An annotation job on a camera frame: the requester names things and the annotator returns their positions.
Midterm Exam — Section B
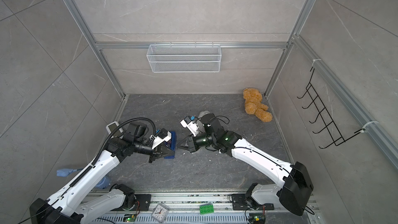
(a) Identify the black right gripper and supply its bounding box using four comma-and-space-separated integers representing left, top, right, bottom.
178, 133, 217, 153

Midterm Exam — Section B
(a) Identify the blue tape dispenser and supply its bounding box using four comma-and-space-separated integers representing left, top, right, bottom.
156, 131, 177, 159

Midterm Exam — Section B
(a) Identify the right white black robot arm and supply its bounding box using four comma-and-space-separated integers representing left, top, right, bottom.
178, 113, 314, 216

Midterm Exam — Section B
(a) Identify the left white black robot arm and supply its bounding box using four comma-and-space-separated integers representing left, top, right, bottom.
28, 117, 174, 224

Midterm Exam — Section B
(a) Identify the white digital clock display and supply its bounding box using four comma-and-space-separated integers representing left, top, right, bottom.
106, 121, 124, 138

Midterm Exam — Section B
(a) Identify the brown teddy bear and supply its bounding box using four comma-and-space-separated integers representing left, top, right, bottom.
243, 88, 273, 122

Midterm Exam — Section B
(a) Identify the green toy brick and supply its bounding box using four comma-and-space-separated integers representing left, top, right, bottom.
200, 204, 214, 215

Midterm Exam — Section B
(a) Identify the small white analog clock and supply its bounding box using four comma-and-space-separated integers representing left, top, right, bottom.
151, 204, 169, 223

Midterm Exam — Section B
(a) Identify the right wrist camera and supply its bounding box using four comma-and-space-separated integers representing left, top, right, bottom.
180, 116, 200, 137

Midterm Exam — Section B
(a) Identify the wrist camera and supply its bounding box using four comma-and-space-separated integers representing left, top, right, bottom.
152, 131, 172, 149
180, 116, 200, 137

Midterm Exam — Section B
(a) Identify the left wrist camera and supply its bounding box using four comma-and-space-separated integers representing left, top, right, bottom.
152, 131, 172, 149

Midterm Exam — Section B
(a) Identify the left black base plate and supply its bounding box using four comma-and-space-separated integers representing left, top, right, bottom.
123, 194, 152, 211

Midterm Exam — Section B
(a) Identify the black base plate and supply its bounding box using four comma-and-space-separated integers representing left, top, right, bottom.
230, 194, 275, 211
123, 194, 152, 211

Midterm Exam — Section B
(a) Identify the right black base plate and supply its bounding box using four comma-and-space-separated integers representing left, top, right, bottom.
230, 194, 275, 211

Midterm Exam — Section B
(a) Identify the white wire mesh basket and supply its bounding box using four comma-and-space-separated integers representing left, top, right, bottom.
147, 44, 222, 73

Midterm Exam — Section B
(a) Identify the black wall hook rack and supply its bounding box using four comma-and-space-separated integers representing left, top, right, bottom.
296, 67, 366, 149

